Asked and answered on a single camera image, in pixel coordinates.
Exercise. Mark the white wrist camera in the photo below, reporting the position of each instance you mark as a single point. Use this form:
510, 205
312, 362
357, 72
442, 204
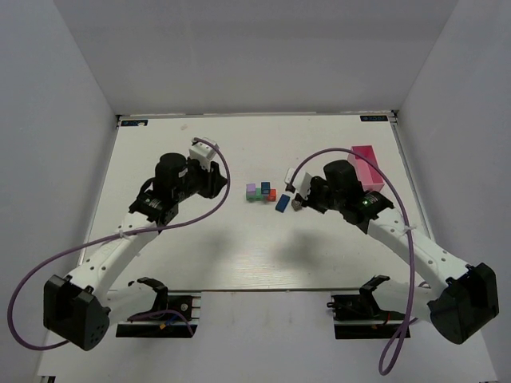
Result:
203, 152
298, 183

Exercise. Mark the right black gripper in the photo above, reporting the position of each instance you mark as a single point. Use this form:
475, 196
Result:
313, 195

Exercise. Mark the red wood cube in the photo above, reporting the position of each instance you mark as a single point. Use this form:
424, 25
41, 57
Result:
272, 195

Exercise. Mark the left blue table label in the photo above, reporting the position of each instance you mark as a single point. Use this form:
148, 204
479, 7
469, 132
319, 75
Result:
134, 123

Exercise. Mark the pink plastic box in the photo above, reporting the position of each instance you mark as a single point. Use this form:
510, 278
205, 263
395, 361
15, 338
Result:
370, 179

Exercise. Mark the olive grey wood cube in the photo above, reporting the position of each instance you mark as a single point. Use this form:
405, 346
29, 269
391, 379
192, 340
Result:
296, 205

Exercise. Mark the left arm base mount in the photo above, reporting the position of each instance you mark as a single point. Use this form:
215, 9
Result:
178, 318

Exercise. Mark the small blue wood cube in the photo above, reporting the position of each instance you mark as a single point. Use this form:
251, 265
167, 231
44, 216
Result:
265, 186

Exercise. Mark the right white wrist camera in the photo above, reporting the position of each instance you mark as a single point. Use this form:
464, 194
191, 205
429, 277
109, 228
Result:
298, 183

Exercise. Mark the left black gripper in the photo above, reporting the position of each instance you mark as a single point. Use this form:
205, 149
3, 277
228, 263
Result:
215, 179

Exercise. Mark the long blue wood block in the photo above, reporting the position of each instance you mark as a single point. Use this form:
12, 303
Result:
282, 203

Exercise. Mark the green arch wood block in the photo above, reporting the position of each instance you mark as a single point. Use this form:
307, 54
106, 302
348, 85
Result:
257, 195

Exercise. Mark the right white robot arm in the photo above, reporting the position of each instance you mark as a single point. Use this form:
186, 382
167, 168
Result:
459, 298

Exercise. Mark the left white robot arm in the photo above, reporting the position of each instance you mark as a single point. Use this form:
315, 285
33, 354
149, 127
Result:
81, 306

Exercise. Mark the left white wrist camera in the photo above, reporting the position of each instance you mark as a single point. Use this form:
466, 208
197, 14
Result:
203, 152

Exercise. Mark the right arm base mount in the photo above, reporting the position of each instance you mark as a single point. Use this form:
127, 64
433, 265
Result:
353, 321

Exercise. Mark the blue table label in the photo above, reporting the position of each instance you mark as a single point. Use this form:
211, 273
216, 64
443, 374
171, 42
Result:
373, 118
134, 123

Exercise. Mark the aluminium table edge rail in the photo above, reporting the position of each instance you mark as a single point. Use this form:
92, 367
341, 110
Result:
394, 122

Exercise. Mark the right blue table label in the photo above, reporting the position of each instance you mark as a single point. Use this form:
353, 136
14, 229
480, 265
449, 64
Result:
373, 118

